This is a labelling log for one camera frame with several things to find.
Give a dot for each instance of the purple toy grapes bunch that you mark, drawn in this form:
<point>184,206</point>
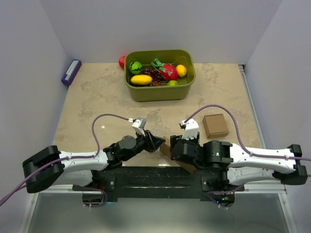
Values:
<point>155,75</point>

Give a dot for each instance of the green toy lime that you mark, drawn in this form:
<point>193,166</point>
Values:
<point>172,83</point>

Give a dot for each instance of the purple white rectangular box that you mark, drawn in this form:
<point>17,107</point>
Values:
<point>71,72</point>

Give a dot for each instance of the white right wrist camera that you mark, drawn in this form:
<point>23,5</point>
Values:
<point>191,129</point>

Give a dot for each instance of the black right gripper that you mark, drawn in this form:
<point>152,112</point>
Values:
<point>175,138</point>

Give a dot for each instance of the green plastic basket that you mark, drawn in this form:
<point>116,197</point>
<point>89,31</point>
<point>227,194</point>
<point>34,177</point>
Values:
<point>163,92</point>

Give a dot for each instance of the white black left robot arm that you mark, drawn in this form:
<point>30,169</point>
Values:
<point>51,166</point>

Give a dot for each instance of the red toy apple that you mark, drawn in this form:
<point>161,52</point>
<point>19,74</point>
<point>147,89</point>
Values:
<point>122,62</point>

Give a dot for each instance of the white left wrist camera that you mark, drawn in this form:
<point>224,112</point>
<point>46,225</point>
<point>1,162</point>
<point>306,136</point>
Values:
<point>138,126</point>

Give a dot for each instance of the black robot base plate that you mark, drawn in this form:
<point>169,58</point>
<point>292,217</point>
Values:
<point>159,183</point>

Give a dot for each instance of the small folded cardboard box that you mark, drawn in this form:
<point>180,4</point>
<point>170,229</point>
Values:
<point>215,126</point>

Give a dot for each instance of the brown cardboard box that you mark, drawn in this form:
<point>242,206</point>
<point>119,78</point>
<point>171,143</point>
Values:
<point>165,149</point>

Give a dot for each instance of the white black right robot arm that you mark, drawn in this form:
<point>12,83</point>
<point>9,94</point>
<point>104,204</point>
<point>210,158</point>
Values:
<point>236,165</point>

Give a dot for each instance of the yellow toy mango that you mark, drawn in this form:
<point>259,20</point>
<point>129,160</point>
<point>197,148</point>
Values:
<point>141,79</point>

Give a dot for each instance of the pink toy dragon fruit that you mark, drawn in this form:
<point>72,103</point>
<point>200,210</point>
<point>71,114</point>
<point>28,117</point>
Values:
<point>167,71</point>

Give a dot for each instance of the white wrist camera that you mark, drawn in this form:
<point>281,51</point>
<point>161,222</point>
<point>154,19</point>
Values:
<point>138,126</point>
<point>191,129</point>

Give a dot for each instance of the small toy watermelon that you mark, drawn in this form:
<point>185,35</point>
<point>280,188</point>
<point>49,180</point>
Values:
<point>135,68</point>

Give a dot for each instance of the yellow toy lemon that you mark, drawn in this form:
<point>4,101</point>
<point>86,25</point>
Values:
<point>181,71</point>

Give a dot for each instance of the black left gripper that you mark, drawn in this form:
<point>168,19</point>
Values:
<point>152,143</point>

